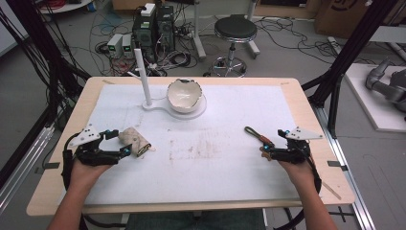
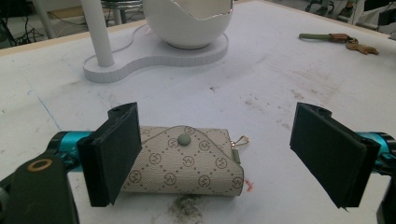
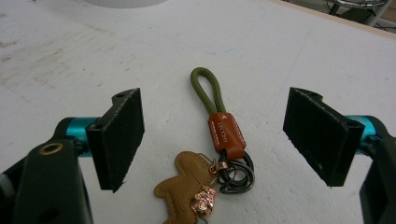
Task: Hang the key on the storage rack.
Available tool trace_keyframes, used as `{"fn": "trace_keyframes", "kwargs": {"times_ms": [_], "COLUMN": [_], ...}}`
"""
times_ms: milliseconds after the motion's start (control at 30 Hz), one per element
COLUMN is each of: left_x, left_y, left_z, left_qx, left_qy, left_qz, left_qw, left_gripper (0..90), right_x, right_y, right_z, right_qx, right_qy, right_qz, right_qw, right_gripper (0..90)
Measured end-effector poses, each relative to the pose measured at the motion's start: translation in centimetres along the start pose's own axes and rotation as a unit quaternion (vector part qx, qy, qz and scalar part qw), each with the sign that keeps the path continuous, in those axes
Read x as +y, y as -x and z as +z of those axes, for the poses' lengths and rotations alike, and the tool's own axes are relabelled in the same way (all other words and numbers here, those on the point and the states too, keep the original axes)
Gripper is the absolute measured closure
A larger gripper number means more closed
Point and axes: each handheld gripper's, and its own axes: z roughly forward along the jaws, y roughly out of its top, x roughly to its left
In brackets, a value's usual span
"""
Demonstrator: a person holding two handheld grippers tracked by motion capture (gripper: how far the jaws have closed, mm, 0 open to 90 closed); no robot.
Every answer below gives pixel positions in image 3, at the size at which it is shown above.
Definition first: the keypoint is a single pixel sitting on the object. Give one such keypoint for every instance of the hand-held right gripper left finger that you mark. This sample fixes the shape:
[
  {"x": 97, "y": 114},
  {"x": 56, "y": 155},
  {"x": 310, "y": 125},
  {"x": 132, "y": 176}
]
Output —
[{"x": 116, "y": 140}]

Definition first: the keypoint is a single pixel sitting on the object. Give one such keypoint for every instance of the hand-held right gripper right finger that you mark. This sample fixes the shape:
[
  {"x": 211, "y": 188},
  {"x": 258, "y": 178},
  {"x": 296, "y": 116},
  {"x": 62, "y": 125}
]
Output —
[{"x": 317, "y": 137}]

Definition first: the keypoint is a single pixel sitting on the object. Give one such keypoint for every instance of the metal stand base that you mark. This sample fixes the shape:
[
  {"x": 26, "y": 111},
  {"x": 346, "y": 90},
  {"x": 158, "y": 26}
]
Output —
[{"x": 375, "y": 11}]

